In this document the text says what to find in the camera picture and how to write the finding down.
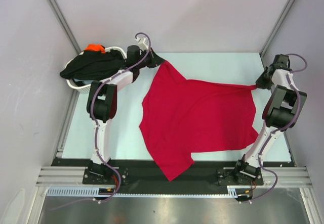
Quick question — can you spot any right aluminium corner post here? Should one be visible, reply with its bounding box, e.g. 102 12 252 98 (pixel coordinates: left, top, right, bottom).
259 0 296 59

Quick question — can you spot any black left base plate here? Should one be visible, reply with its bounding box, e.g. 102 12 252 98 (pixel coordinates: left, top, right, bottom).
82 167 129 185

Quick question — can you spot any white slotted cable duct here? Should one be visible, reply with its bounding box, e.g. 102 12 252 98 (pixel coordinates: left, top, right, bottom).
47 187 115 197

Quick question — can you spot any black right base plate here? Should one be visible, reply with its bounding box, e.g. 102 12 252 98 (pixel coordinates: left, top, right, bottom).
216 168 264 186

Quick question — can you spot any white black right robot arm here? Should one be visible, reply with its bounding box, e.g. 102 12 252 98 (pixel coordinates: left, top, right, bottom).
233 53 308 184

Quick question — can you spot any left aluminium corner post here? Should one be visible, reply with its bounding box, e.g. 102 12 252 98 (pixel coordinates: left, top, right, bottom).
46 0 81 54

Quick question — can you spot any red t shirt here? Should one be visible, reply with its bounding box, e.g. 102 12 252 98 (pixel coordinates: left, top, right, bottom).
139 62 258 181

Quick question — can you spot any orange t shirt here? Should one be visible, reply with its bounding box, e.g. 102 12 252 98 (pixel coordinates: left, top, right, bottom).
84 43 106 54

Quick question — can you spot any aluminium front rail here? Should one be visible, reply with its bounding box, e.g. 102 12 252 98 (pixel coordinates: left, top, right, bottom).
36 166 312 188

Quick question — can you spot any white plastic laundry basket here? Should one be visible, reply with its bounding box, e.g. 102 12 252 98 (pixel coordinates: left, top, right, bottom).
60 44 126 94

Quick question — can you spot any light blue t shirt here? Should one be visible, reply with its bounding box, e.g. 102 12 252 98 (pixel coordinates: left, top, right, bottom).
73 80 92 87

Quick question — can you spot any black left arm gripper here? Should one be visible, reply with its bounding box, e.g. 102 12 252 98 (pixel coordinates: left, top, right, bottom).
136 48 165 69

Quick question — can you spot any black t shirt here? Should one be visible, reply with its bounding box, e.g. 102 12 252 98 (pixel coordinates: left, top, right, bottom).
60 50 125 80

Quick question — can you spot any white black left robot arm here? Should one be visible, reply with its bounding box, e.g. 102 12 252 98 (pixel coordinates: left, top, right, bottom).
87 32 166 166

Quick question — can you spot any aluminium corner post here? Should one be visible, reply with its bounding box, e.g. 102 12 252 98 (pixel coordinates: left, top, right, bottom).
259 0 296 59
46 0 81 54

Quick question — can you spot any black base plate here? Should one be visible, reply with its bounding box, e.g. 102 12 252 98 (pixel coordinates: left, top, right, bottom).
216 168 264 186
82 167 129 185

